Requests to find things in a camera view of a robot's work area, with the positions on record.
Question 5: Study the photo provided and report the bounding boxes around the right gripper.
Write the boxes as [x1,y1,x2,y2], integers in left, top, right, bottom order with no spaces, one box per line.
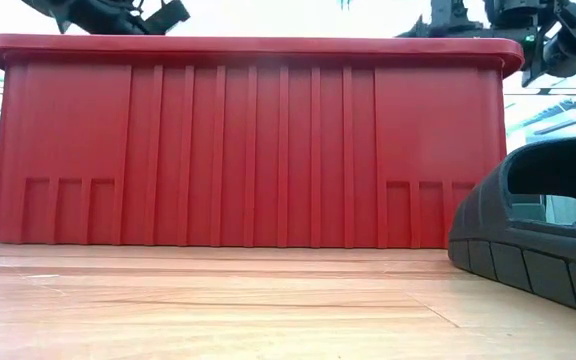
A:
[396,0,492,39]

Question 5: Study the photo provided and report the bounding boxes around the black slide sandal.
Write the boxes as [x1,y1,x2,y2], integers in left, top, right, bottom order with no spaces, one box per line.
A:
[447,134,576,321]

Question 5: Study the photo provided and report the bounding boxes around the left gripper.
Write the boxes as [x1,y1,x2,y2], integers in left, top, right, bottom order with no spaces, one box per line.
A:
[66,0,192,36]

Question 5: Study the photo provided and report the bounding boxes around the red plastic bin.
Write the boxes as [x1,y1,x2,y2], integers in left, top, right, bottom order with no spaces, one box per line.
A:
[0,33,525,250]

